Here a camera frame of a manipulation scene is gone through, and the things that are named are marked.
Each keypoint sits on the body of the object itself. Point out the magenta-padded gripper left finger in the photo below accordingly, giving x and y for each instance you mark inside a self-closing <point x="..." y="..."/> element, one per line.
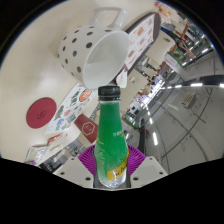
<point x="73" y="171"/>

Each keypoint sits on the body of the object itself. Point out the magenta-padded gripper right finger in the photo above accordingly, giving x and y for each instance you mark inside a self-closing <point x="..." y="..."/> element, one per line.
<point x="148" y="171"/>

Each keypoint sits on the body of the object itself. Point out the green drink bottle black cap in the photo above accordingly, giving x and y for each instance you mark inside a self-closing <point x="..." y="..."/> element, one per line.
<point x="111" y="143"/>

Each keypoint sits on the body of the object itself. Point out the illustrated sticker sheet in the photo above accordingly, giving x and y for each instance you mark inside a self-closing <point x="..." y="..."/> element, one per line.
<point x="66" y="113"/>

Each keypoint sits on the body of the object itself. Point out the flat round red coaster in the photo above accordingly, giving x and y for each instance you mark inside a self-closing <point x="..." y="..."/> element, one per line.
<point x="41" y="113"/>

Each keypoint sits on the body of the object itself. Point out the ceiling air conditioner unit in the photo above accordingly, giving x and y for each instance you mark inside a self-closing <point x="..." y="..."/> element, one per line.
<point x="188" y="100"/>

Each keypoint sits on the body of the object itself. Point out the folded white napkin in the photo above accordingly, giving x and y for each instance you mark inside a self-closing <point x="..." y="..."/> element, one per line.
<point x="122" y="80"/>

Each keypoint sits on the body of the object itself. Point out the group of ceiling lights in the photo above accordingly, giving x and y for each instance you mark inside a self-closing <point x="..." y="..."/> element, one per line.
<point x="196" y="84"/>

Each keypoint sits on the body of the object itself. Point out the white polka-dot mug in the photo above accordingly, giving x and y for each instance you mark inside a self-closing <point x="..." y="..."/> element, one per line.
<point x="76" y="50"/>

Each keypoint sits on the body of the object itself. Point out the crumpled food wrapper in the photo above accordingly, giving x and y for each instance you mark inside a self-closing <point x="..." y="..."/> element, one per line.
<point x="165" y="11"/>

